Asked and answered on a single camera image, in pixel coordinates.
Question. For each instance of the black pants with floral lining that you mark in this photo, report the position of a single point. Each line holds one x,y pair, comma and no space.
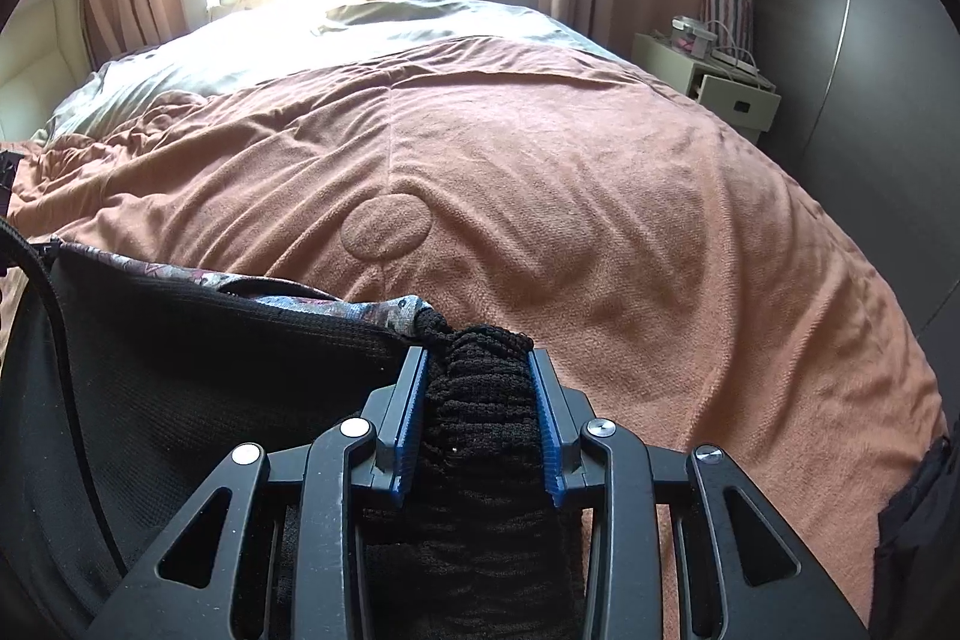
187,385

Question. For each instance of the white padded headboard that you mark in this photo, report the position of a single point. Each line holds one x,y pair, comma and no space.
37,55

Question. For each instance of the striped gift bag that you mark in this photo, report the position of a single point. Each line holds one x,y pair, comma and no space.
729,6

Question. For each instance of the white nightstand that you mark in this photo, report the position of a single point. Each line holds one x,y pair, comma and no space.
675,74

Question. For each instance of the grey green bed sheet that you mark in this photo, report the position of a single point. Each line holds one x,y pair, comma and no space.
225,55

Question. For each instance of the dark grey wardrobe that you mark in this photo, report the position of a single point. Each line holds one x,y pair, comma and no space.
847,108

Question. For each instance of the dark cloth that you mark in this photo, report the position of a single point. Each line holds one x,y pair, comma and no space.
911,505

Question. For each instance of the brown fleece blanket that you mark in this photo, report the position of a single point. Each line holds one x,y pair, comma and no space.
562,197

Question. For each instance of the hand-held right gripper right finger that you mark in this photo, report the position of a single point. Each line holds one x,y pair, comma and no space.
547,430

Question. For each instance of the small clear container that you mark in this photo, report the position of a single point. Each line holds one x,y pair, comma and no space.
691,34

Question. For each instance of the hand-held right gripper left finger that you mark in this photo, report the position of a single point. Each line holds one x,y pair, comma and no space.
409,430

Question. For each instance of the white power strip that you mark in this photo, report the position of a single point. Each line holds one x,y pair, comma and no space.
739,61

